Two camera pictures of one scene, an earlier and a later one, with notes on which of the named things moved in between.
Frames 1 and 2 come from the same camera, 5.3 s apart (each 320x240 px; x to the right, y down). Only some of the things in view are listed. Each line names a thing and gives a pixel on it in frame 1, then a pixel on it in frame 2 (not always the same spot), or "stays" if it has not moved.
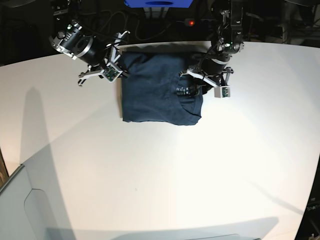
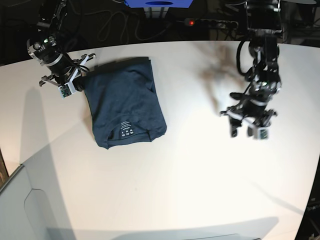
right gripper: [213, 80] → [257, 113]
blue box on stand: [158, 3] stays
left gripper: [110, 68] → [68, 76]
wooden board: [4, 173] stays
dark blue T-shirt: [149, 92] → [124, 107]
